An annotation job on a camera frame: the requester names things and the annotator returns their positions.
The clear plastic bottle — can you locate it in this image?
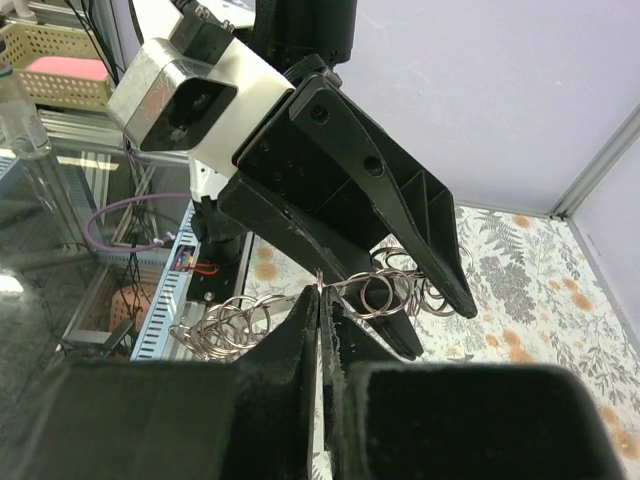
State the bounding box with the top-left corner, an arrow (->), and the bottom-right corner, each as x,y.
1,59 -> 52,160

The left aluminium frame post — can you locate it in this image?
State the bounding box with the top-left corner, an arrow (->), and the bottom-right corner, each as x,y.
548,105 -> 640,219

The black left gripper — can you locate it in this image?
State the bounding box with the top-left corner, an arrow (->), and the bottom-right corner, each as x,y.
252,0 -> 357,83

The grey slotted cable duct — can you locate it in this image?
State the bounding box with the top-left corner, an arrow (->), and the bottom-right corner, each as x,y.
130,204 -> 197,362

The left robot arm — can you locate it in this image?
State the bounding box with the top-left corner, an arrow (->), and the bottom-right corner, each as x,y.
192,1 -> 477,318

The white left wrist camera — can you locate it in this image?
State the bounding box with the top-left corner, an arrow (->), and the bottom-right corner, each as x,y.
105,0 -> 296,201

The aluminium mounting rail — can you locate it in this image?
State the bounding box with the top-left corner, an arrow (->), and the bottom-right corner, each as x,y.
39,110 -> 188,167

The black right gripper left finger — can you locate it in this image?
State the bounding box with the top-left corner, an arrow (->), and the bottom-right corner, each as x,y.
1,286 -> 320,479

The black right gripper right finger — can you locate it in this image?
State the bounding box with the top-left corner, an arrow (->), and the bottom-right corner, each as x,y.
319,288 -> 624,479

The pink sponge in basket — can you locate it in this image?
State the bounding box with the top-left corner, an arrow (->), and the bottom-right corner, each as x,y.
25,56 -> 109,81

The cream perforated storage basket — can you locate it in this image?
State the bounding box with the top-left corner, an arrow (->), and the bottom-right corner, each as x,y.
1,23 -> 112,113

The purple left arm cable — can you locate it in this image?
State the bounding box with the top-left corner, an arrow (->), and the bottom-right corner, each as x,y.
87,139 -> 194,251

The floral table mat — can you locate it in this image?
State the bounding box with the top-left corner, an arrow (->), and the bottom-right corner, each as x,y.
242,203 -> 640,480

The large silver keyring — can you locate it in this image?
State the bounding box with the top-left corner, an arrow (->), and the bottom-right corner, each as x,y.
169,244 -> 474,362

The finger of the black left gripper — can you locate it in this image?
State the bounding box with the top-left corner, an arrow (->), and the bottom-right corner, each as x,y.
217,173 -> 424,360
233,74 -> 477,318

